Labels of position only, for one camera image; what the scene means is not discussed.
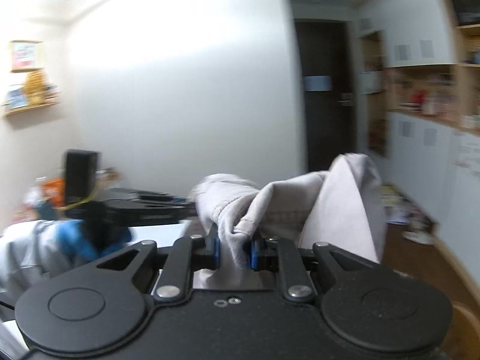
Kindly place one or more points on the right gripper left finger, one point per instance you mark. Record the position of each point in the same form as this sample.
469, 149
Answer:
207, 250

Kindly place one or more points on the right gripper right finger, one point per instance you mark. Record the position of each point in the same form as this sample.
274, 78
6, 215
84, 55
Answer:
263, 253

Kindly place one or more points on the beige cargo pants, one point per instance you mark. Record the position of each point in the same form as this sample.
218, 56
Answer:
341, 206

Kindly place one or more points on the grey sleeve forearm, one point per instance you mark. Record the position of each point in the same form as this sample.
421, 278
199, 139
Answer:
30, 253

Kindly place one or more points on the blue gloved left hand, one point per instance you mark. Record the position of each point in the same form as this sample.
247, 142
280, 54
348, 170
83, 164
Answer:
78, 240

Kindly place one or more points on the white cabinet row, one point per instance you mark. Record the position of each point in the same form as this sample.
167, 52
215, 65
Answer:
437, 166

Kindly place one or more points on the dark wooden door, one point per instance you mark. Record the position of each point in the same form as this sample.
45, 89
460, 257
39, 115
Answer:
329, 110

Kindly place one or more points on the small wall shelf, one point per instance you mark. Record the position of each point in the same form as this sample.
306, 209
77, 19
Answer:
32, 90

